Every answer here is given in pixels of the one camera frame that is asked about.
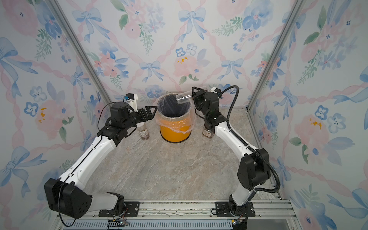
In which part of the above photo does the clear plastic bin liner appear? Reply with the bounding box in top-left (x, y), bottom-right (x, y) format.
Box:
top-left (153, 94), bottom-right (196, 134)

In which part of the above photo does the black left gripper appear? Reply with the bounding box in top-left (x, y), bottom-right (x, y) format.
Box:
top-left (125, 106), bottom-right (158, 131)

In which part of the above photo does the orange trash bin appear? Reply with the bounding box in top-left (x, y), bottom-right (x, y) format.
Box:
top-left (155, 94), bottom-right (195, 143)

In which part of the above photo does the clear jar with dried roses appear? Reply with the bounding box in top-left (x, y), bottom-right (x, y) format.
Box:
top-left (175, 91), bottom-right (193, 104)

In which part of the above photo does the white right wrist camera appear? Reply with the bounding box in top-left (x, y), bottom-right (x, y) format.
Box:
top-left (210, 87), bottom-right (221, 95)

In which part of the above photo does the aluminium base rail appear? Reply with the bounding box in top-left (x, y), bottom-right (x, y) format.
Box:
top-left (51, 200), bottom-right (301, 230)

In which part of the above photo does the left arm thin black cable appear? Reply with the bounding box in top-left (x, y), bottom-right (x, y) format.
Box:
top-left (57, 102), bottom-right (139, 228)

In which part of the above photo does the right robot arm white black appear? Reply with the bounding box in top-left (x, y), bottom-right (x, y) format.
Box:
top-left (191, 86), bottom-right (274, 217)

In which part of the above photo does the white-lidded flower tea jar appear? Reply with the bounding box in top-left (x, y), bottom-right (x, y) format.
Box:
top-left (137, 122), bottom-right (150, 140)

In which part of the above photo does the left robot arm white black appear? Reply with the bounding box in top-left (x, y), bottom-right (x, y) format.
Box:
top-left (44, 102), bottom-right (157, 219)

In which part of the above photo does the labelled flower tea jar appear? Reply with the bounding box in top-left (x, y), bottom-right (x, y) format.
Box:
top-left (202, 127), bottom-right (214, 139)

